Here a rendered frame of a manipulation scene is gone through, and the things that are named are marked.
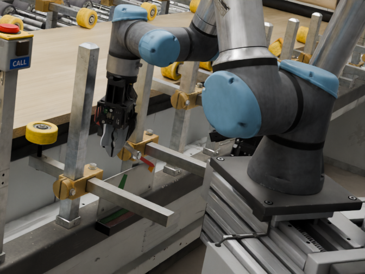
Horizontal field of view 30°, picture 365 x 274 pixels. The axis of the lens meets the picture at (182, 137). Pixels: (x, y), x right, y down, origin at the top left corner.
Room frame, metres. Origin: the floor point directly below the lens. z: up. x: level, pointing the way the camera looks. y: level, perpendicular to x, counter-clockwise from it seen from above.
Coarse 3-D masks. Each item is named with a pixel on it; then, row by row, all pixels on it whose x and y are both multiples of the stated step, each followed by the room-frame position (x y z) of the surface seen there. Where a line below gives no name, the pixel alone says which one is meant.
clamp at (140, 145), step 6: (144, 132) 1.82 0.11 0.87; (144, 138) 1.77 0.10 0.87; (150, 138) 1.78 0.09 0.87; (156, 138) 1.80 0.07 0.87; (132, 144) 1.72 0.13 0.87; (138, 144) 1.72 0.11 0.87; (144, 144) 1.75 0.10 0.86; (126, 150) 1.70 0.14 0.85; (138, 150) 1.73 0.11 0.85; (144, 150) 1.75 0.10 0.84; (120, 156) 1.71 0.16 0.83; (126, 156) 1.70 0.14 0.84; (144, 156) 1.76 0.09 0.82
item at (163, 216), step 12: (36, 156) 1.63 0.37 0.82; (36, 168) 1.61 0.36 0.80; (48, 168) 1.60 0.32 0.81; (60, 168) 1.58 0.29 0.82; (96, 180) 1.54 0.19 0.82; (96, 192) 1.52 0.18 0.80; (108, 192) 1.50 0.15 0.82; (120, 192) 1.50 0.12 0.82; (120, 204) 1.49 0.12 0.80; (132, 204) 1.47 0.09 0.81; (144, 204) 1.46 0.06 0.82; (156, 204) 1.47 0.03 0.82; (144, 216) 1.45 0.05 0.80; (156, 216) 1.44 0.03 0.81; (168, 216) 1.42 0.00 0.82
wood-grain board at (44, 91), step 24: (96, 24) 2.98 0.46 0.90; (168, 24) 3.27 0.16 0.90; (48, 48) 2.43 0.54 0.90; (72, 48) 2.49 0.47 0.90; (24, 72) 2.09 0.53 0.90; (48, 72) 2.13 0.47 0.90; (72, 72) 2.18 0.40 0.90; (24, 96) 1.86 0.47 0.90; (48, 96) 1.89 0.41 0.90; (72, 96) 1.93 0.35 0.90; (96, 96) 1.97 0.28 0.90; (24, 120) 1.67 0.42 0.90; (48, 120) 1.71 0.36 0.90
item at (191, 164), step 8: (152, 144) 1.76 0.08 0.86; (152, 152) 1.74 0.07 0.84; (160, 152) 1.73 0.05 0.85; (168, 152) 1.72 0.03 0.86; (176, 152) 1.73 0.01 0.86; (168, 160) 1.72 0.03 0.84; (176, 160) 1.71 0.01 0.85; (184, 160) 1.70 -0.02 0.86; (192, 160) 1.70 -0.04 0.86; (184, 168) 1.69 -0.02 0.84; (192, 168) 1.68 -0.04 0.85; (200, 168) 1.67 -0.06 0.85; (200, 176) 1.67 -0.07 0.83
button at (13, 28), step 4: (0, 24) 1.29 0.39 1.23; (4, 24) 1.30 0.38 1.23; (8, 24) 1.30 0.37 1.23; (12, 24) 1.31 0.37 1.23; (0, 28) 1.28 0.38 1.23; (4, 28) 1.28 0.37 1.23; (8, 28) 1.28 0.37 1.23; (12, 28) 1.28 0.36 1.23; (16, 28) 1.29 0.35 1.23; (4, 32) 1.28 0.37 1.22; (8, 32) 1.28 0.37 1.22; (12, 32) 1.28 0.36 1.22; (16, 32) 1.29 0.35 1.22
